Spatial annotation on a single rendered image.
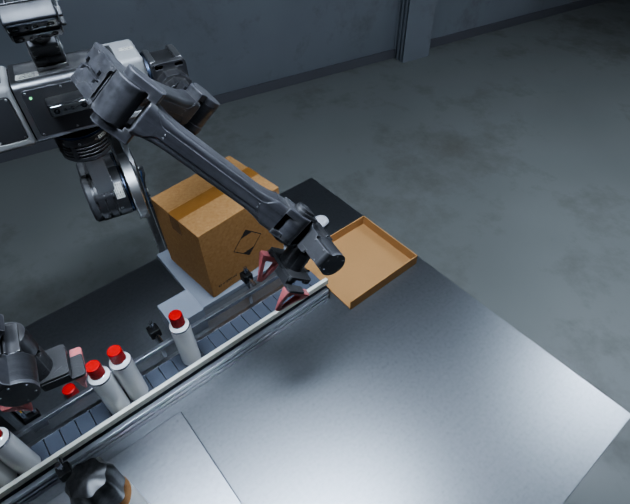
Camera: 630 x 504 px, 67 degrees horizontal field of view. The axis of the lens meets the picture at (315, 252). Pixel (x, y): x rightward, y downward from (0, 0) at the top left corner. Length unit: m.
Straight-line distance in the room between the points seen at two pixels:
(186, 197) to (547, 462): 1.19
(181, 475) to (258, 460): 0.18
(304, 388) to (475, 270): 1.69
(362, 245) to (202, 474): 0.89
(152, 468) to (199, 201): 0.72
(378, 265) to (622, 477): 1.37
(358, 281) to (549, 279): 1.58
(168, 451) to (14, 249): 2.29
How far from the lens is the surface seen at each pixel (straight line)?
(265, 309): 1.44
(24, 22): 1.07
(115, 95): 0.85
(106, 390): 1.25
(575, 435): 1.44
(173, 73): 1.28
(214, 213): 1.39
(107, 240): 3.15
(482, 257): 2.91
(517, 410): 1.42
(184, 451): 1.27
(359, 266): 1.60
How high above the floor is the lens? 2.03
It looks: 47 degrees down
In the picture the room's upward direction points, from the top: 1 degrees counter-clockwise
